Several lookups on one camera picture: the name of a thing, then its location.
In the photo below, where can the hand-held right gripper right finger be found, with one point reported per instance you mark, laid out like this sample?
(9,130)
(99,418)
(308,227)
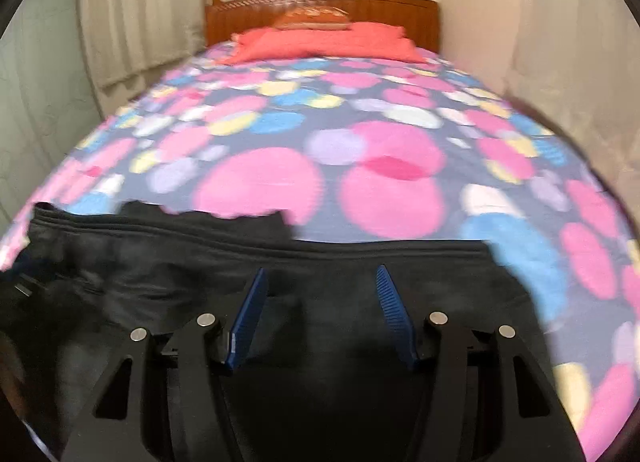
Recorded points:
(395,317)

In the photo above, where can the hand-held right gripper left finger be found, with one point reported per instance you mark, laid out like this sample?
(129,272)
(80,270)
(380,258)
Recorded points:
(247,317)

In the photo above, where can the black padded jacket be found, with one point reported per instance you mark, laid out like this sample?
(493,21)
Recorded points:
(150,267)

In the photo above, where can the circle print bed sheet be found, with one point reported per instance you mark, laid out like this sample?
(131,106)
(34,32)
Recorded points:
(390,182)

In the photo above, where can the red pillow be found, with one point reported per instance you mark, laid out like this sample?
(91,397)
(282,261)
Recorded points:
(310,45)

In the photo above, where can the wooden bed headboard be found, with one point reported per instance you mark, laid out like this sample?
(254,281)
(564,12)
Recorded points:
(400,17)

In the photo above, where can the small orange cushion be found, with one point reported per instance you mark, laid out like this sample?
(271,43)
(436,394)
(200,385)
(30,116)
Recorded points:
(312,18)

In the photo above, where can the frosted glass sliding door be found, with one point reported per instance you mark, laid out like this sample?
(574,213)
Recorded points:
(40,82)

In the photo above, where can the long white curtain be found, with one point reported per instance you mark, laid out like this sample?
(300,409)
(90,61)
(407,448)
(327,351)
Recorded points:
(575,52)

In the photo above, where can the short white curtain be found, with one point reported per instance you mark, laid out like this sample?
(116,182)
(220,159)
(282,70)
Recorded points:
(140,12)

